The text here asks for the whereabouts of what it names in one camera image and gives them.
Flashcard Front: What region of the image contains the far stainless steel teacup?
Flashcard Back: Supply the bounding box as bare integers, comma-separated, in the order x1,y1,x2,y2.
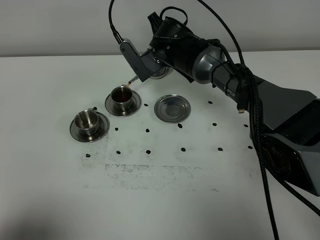
111,85,133,110

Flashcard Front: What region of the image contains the near stainless steel teacup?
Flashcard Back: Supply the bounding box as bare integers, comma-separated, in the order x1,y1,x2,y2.
74,108,100,135

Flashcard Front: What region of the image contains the stainless steel teacup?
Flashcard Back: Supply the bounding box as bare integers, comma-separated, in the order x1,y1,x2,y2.
74,108,100,135
111,85,133,110

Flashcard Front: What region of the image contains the stainless steel saucer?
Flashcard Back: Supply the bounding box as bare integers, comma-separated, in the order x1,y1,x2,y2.
69,111,110,143
104,90,142,117

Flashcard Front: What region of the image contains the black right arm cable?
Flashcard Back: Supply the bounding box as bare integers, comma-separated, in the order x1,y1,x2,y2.
108,0,320,240

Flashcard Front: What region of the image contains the stainless steel teapot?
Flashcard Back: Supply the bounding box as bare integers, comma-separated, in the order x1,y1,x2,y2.
126,50,171,87

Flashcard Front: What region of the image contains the steel saucer under teapot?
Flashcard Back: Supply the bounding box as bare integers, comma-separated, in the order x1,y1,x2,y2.
153,94,191,124

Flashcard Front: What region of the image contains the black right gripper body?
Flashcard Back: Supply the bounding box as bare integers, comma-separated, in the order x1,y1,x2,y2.
148,12,208,75

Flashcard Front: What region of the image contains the near stainless steel saucer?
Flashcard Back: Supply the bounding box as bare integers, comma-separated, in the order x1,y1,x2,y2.
69,111,110,143

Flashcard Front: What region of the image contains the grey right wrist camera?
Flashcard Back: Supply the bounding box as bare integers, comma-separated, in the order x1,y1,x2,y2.
119,38,156,82

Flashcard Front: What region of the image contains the far stainless steel saucer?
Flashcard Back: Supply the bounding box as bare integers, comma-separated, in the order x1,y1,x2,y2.
104,90,142,117

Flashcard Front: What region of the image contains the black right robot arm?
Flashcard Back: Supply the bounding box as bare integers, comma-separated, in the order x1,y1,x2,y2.
148,13,320,196

